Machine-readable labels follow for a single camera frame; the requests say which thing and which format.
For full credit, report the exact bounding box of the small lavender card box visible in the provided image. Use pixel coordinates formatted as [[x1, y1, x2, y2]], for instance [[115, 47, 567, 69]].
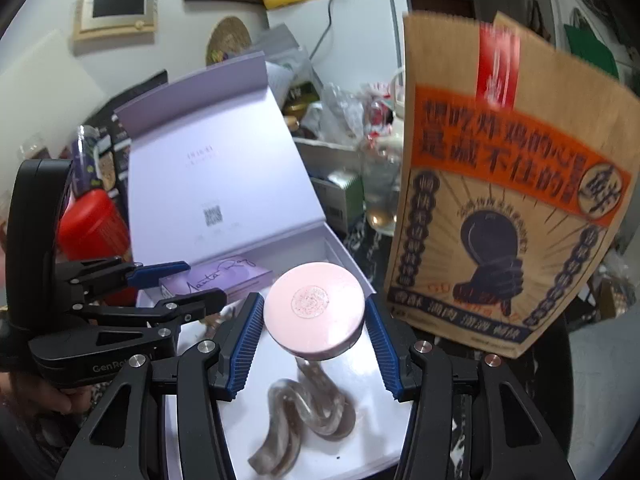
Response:
[[159, 258, 275, 305]]

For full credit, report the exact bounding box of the black cable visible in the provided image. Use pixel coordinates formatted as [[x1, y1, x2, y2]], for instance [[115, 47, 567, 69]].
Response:
[[307, 0, 336, 61]]

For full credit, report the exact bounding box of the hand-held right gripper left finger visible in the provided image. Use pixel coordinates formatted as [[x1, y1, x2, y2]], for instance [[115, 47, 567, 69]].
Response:
[[55, 292, 266, 480]]

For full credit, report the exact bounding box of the round woven wall disc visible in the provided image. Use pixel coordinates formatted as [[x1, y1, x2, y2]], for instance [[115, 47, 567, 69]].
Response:
[[206, 16, 252, 66]]

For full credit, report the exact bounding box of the pink round compact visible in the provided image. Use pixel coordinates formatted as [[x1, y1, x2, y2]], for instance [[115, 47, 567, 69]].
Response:
[[263, 262, 366, 361]]

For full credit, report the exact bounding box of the white fridge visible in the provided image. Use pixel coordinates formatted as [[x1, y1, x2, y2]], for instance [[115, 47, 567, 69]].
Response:
[[266, 0, 408, 96]]

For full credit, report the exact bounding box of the glass teapot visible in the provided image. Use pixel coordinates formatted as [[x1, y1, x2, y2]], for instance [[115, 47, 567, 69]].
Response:
[[360, 67, 406, 233]]

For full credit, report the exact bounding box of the printed brown paper bag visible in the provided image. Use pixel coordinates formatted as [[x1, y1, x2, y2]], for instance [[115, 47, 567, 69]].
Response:
[[382, 10, 633, 359]]

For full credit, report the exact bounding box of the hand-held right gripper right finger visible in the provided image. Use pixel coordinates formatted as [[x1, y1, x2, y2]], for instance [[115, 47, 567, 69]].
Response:
[[364, 297, 571, 480]]

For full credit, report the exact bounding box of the green bag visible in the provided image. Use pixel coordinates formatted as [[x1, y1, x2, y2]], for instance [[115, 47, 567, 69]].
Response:
[[564, 22, 621, 78]]

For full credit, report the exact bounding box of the person's left hand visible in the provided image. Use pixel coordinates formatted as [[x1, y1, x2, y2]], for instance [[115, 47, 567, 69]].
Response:
[[0, 370, 93, 416]]

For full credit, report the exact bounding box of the lavender gift box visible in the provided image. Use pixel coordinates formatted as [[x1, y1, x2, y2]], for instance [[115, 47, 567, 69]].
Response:
[[114, 51, 416, 480]]

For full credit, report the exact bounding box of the green white carton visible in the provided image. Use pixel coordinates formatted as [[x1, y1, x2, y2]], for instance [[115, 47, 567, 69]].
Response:
[[310, 172, 363, 233]]

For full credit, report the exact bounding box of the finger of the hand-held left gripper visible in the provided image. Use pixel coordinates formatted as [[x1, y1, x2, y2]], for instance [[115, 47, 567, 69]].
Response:
[[55, 256, 192, 306], [70, 287, 227, 341]]

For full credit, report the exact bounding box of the red canister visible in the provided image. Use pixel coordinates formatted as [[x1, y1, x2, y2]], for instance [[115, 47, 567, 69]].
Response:
[[57, 192, 132, 306]]

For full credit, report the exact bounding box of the beige wall intercom panel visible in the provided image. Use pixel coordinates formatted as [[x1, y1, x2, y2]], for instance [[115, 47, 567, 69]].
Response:
[[72, 0, 160, 42]]

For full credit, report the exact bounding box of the purple printed bottle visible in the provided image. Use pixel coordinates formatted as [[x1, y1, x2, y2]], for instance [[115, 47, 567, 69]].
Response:
[[71, 126, 103, 196]]

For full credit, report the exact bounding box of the pearl white wavy hair clip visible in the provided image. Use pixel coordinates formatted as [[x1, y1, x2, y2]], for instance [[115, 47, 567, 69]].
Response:
[[248, 355, 357, 476]]

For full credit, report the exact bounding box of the crumpled clear plastic wrap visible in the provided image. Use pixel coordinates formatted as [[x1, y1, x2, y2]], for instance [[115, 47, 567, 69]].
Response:
[[305, 82, 396, 141]]

